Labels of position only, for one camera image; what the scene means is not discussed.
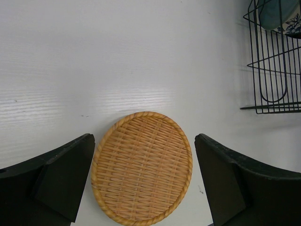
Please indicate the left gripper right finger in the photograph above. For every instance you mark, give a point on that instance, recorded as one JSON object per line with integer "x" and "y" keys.
{"x": 242, "y": 191}

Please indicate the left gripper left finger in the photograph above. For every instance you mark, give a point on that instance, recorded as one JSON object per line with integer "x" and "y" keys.
{"x": 46, "y": 190}

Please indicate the woven bamboo plate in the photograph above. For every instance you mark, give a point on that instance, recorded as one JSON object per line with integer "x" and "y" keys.
{"x": 141, "y": 169}

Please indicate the black wire dish rack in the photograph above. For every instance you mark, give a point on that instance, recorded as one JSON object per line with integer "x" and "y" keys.
{"x": 276, "y": 68}

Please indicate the blue floral plate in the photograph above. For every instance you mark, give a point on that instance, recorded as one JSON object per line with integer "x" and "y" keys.
{"x": 292, "y": 27}

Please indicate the teal plate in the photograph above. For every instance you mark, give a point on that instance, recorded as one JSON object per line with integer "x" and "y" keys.
{"x": 274, "y": 13}

